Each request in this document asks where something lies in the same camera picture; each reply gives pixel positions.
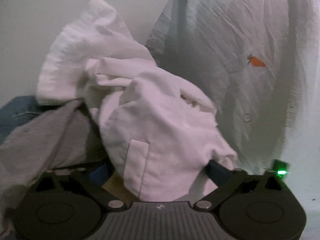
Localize white trousers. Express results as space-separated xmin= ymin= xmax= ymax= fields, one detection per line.
xmin=36 ymin=0 xmax=237 ymax=202

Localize grey garment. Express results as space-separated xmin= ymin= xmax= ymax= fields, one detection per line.
xmin=0 ymin=99 xmax=101 ymax=210

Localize carrot print light quilt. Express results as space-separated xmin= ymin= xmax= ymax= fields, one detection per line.
xmin=146 ymin=0 xmax=319 ymax=173

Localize blue denim jeans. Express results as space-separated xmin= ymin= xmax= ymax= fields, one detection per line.
xmin=0 ymin=95 xmax=42 ymax=144

